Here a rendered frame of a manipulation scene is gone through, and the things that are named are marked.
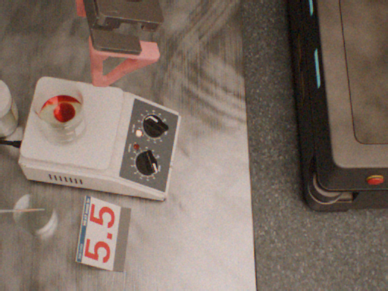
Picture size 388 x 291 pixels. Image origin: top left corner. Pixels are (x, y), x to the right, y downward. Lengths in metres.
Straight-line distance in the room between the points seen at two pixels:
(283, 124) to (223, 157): 0.87
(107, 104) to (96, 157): 0.08
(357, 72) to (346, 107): 0.08
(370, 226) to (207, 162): 0.88
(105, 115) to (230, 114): 0.20
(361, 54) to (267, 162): 0.41
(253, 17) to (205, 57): 0.94
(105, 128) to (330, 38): 0.77
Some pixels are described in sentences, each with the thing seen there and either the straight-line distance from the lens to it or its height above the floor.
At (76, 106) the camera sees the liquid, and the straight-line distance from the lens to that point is 0.99.
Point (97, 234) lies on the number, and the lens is 1.04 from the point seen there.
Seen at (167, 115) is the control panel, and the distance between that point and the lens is 1.08.
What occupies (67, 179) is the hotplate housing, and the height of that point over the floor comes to 0.79.
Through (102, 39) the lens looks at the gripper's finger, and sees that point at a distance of 0.71.
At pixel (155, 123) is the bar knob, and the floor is 0.82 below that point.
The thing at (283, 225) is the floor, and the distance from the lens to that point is 1.87.
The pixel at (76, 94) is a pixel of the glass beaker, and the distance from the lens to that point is 0.98.
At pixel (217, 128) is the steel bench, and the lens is 1.11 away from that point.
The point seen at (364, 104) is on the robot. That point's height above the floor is 0.37.
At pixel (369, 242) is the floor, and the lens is 1.90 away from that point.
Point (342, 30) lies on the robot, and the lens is 1.68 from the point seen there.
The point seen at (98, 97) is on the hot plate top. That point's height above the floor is 0.84.
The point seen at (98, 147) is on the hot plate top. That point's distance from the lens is 1.01.
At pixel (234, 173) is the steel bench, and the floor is 0.75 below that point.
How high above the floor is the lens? 1.77
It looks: 68 degrees down
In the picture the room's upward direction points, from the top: 6 degrees clockwise
